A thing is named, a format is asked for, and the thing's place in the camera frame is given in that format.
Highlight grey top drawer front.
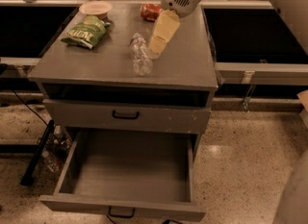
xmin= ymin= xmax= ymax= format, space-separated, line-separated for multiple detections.
xmin=43 ymin=99 xmax=211 ymax=134

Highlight black drawer handle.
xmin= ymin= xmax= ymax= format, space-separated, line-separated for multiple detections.
xmin=112 ymin=110 xmax=140 ymax=120
xmin=108 ymin=206 xmax=136 ymax=219

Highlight black top drawer handle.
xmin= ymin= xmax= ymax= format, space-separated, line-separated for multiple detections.
xmin=112 ymin=110 xmax=140 ymax=120

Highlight clear plastic water bottle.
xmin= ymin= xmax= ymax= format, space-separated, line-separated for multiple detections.
xmin=130 ymin=33 xmax=153 ymax=76

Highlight green chip bag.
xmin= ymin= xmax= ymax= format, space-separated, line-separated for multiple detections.
xmin=61 ymin=15 xmax=111 ymax=49

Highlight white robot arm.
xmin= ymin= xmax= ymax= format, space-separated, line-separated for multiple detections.
xmin=161 ymin=0 xmax=308 ymax=224

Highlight grey drawer cabinet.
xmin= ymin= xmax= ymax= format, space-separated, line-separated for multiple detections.
xmin=28 ymin=2 xmax=219 ymax=159

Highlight bottles on floor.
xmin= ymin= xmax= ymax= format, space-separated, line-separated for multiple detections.
xmin=41 ymin=125 xmax=71 ymax=173

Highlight open grey middle drawer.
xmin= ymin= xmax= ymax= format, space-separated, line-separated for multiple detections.
xmin=40 ymin=129 xmax=205 ymax=222

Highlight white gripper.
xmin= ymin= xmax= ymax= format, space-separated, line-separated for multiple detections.
xmin=147 ymin=0 xmax=201 ymax=59

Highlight black floor cable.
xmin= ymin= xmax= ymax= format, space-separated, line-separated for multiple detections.
xmin=12 ymin=89 xmax=49 ymax=126

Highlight black middle drawer handle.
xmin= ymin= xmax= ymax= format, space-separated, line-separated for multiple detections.
xmin=108 ymin=206 xmax=136 ymax=219

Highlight black floor stand leg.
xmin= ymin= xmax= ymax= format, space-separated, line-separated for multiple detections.
xmin=20 ymin=120 xmax=54 ymax=186

